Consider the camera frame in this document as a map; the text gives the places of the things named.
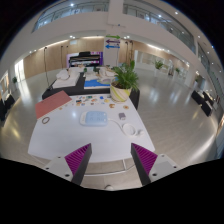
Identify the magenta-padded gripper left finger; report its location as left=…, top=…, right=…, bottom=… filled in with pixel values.
left=43, top=143, right=93, bottom=186

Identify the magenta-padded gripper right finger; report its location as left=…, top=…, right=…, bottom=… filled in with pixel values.
left=130, top=142, right=183, bottom=187

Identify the flat reddish-brown board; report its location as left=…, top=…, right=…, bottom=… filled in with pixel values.
left=34, top=90, right=73, bottom=120

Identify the black display platform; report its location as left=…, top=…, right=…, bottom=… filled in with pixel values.
left=41, top=71, right=141, bottom=111

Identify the potted plant in striped pot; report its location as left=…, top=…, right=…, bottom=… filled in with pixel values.
left=109, top=59, right=140, bottom=103

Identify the blue-based architectural model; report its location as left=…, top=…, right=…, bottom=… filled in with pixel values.
left=83, top=66, right=118, bottom=89

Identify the white architectural model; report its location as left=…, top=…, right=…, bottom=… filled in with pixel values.
left=52, top=67, right=82, bottom=90

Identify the group of black chairs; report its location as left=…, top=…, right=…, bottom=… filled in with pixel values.
left=0, top=93, right=16, bottom=122
left=190, top=89, right=216, bottom=118

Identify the black floor lamp pole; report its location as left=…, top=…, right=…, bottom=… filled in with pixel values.
left=43, top=46, right=52, bottom=90

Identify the black piano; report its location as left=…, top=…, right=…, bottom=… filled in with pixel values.
left=67, top=50, right=104, bottom=69

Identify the direction sign with arrows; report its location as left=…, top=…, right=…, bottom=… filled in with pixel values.
left=105, top=34, right=122, bottom=50

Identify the white coiled power cable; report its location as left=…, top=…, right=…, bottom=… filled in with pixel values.
left=107, top=118, right=146, bottom=138

